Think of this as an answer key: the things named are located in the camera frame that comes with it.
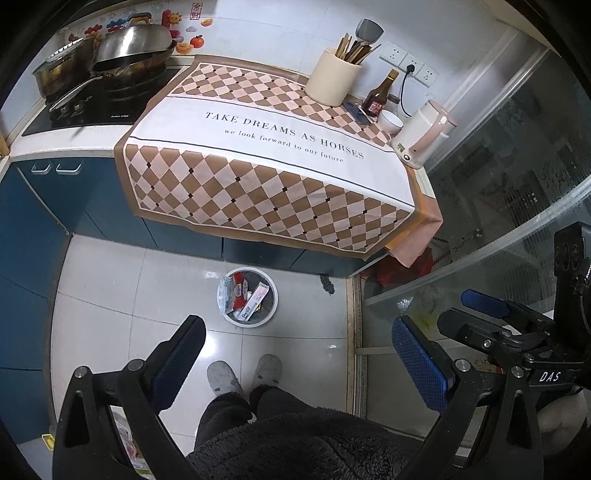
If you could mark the steel wok with lid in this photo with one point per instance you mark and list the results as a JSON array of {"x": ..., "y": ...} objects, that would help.
[{"x": 138, "y": 64}]

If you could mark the small yellow object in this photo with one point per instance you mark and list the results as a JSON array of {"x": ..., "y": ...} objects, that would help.
[{"x": 49, "y": 441}]

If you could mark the steel wok lid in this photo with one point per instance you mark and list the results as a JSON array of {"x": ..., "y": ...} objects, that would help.
[{"x": 134, "y": 41}]

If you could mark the grey fuzzy slipper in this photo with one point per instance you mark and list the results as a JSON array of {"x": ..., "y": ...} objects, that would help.
[
  {"x": 268, "y": 369},
  {"x": 224, "y": 376}
]

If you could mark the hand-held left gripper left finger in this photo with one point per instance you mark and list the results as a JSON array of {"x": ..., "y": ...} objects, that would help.
[{"x": 175, "y": 369}]

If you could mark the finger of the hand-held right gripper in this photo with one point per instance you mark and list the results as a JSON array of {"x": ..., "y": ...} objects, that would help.
[
  {"x": 485, "y": 302},
  {"x": 480, "y": 339}
]

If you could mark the colourful wall stickers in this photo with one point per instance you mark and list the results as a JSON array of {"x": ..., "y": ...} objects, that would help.
[{"x": 196, "y": 41}]

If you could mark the glass sliding door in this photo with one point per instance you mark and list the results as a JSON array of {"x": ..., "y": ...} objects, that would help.
[{"x": 508, "y": 184}]

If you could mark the dark fuzzy clump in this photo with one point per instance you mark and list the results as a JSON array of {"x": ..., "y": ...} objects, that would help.
[{"x": 328, "y": 284}]

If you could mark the clear plastic wrapper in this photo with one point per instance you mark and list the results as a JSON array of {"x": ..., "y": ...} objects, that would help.
[{"x": 226, "y": 295}]

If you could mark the black gas stove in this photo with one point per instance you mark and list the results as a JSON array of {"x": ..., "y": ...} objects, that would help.
[{"x": 106, "y": 110}]

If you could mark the white bowl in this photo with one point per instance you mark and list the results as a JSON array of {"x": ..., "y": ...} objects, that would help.
[{"x": 391, "y": 122}]

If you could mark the white round trash bin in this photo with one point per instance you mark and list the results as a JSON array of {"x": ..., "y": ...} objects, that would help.
[{"x": 272, "y": 304}]

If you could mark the red plastic bag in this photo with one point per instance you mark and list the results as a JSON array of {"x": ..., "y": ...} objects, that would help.
[{"x": 401, "y": 272}]

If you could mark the dark smartphone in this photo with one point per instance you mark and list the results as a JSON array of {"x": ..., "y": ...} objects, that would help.
[{"x": 356, "y": 113}]

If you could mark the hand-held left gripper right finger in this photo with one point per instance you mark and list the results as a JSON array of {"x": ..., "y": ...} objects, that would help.
[{"x": 418, "y": 364}]

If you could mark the white electric kettle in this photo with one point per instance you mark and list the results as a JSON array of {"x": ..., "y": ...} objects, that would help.
[{"x": 422, "y": 134}]

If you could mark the grey spatula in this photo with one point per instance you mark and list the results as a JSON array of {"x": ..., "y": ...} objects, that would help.
[{"x": 370, "y": 30}]

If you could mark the colourful packet pile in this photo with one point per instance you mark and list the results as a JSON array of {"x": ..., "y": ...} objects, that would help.
[{"x": 127, "y": 438}]

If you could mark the red and white packet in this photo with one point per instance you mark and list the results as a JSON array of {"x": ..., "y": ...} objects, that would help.
[{"x": 238, "y": 290}]

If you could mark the bundle of wooden chopsticks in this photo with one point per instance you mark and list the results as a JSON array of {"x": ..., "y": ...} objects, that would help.
[{"x": 353, "y": 50}]

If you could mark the person's right leg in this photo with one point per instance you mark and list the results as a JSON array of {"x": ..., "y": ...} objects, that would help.
[{"x": 277, "y": 399}]

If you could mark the person's right forearm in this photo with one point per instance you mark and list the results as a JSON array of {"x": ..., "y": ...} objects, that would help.
[{"x": 563, "y": 417}]

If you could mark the steel pot with glass lid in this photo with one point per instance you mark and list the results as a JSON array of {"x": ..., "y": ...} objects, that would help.
[{"x": 64, "y": 64}]

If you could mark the person's leg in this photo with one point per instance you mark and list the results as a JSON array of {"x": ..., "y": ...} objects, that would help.
[
  {"x": 277, "y": 399},
  {"x": 219, "y": 420}
]

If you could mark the white wall socket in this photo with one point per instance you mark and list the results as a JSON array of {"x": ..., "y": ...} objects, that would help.
[
  {"x": 428, "y": 76},
  {"x": 392, "y": 53},
  {"x": 411, "y": 62}
]

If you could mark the brown checkered tablecloth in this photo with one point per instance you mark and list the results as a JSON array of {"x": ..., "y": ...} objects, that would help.
[{"x": 258, "y": 147}]

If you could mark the dark fuzzy robe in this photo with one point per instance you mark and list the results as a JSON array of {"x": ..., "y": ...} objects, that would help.
[{"x": 314, "y": 447}]

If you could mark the dark sauce bottle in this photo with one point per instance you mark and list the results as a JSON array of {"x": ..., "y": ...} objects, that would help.
[{"x": 378, "y": 97}]

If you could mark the white and pink carton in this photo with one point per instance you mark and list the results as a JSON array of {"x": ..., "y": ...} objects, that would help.
[{"x": 255, "y": 301}]

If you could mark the person's left leg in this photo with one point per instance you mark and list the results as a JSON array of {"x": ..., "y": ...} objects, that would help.
[{"x": 219, "y": 420}]

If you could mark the cream utensil holder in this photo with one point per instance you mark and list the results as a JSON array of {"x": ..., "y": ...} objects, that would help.
[{"x": 332, "y": 78}]

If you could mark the black bin liner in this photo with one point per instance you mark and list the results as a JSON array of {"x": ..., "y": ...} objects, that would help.
[{"x": 261, "y": 279}]

